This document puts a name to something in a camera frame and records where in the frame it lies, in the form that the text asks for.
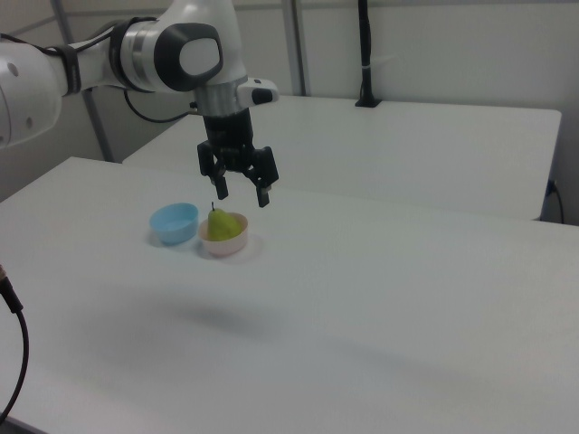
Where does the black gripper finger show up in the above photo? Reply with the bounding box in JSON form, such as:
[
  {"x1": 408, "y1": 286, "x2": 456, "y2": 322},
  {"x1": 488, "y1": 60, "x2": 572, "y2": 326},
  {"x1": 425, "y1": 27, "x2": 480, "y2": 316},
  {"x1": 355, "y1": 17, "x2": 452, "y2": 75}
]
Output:
[
  {"x1": 195, "y1": 141, "x2": 231, "y2": 201},
  {"x1": 242, "y1": 146, "x2": 280, "y2": 209}
]

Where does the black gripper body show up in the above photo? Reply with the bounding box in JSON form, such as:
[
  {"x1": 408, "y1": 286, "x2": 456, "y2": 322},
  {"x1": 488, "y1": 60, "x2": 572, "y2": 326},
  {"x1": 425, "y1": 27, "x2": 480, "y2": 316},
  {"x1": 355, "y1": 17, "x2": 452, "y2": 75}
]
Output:
[{"x1": 202, "y1": 109, "x2": 255, "y2": 174}]

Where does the green pear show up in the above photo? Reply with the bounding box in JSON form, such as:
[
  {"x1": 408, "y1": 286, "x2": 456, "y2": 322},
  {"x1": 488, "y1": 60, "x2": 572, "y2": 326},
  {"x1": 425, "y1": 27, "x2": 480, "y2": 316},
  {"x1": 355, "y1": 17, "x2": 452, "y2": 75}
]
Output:
[{"x1": 206, "y1": 202, "x2": 242, "y2": 243}]

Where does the blue plastic bowl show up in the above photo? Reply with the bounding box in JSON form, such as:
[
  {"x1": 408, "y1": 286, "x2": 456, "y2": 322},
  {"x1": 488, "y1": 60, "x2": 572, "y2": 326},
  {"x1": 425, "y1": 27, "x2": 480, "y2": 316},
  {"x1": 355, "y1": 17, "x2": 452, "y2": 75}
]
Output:
[{"x1": 149, "y1": 202, "x2": 201, "y2": 247}]

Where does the pink plastic bowl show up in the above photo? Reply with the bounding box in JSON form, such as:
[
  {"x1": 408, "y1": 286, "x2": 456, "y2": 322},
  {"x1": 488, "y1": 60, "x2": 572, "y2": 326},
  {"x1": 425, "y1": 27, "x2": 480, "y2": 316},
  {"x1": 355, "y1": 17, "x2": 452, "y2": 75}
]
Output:
[{"x1": 198, "y1": 212, "x2": 251, "y2": 259}]

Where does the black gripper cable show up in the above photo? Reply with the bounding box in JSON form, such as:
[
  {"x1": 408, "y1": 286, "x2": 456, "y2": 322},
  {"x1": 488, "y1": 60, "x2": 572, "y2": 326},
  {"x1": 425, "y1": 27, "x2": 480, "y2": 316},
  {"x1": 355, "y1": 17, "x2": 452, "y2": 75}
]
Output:
[{"x1": 122, "y1": 89, "x2": 204, "y2": 124}]

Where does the grey metal frame post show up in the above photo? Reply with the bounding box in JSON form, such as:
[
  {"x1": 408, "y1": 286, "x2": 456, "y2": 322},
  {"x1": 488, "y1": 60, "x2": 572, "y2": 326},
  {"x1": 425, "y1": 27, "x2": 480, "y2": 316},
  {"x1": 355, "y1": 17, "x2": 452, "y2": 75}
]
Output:
[
  {"x1": 54, "y1": 0, "x2": 115, "y2": 164},
  {"x1": 281, "y1": 0, "x2": 311, "y2": 98}
]

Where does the black camera cable with plug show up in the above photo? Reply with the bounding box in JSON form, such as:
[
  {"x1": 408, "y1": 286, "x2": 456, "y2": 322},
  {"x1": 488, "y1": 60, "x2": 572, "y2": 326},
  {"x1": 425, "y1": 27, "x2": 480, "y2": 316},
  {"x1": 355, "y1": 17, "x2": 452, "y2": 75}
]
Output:
[{"x1": 0, "y1": 263, "x2": 31, "y2": 422}]

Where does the thin black hanging cable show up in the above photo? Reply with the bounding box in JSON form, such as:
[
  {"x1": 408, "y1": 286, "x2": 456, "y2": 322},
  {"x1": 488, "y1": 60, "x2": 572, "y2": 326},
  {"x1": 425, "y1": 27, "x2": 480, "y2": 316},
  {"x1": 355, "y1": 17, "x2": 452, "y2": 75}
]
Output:
[{"x1": 548, "y1": 179, "x2": 566, "y2": 223}]

